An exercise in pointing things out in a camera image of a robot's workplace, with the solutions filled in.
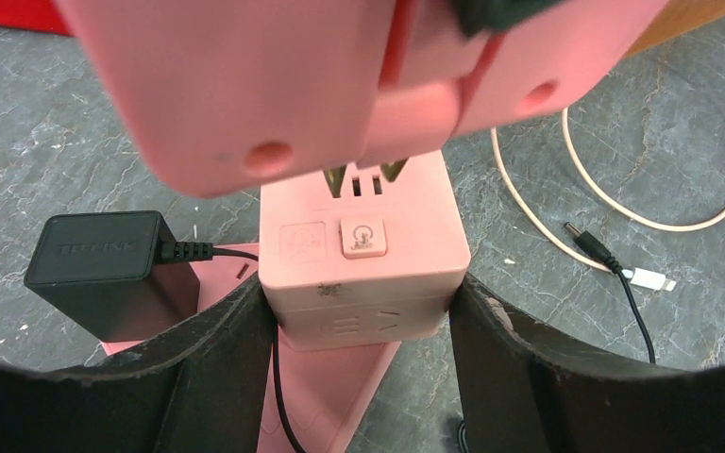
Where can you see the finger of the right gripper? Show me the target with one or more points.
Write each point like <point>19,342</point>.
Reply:
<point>495,16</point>

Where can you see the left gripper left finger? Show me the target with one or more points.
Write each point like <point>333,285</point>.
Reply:
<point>197,387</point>

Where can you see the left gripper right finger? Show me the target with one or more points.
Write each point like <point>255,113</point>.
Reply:
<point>528,387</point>

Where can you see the pink cube socket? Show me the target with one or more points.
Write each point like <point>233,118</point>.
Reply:
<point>377,264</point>

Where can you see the pink plug adapter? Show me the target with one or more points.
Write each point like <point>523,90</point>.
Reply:
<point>220,96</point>

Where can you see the black power adapter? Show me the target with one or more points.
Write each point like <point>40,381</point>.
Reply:
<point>122,276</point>

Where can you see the orange compartment tray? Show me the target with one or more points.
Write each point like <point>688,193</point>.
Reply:
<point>677,18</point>

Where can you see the red cloth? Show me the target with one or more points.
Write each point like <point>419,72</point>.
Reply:
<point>33,15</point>

